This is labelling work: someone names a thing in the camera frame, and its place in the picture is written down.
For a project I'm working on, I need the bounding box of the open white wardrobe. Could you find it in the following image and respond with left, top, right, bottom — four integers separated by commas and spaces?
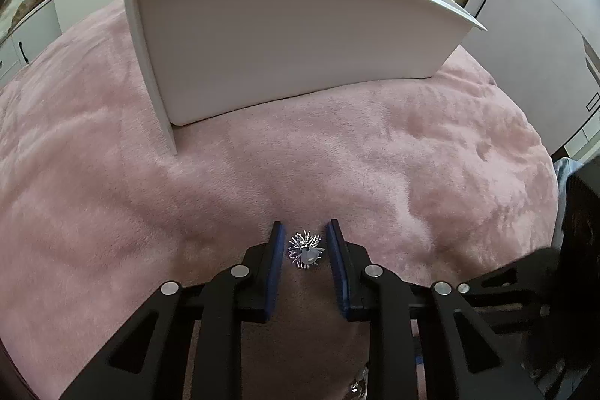
323, 0, 600, 159

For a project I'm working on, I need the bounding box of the white low drawer cabinet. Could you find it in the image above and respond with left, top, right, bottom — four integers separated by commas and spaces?
0, 0, 62, 88

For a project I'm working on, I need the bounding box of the silver brooch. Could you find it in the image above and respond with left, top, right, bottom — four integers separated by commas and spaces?
287, 230, 325, 271

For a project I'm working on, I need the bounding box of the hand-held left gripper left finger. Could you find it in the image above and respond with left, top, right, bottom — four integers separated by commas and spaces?
61, 219, 287, 400

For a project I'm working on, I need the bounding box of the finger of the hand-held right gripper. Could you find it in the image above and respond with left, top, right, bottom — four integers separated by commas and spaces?
457, 247, 562, 322

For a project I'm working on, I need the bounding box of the pink fluffy blanket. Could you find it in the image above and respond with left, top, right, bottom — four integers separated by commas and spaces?
0, 0, 563, 400

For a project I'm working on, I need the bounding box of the white storage box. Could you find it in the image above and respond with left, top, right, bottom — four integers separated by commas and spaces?
122, 0, 487, 157

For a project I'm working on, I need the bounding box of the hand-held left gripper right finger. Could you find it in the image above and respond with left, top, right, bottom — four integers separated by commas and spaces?
325, 218, 530, 400

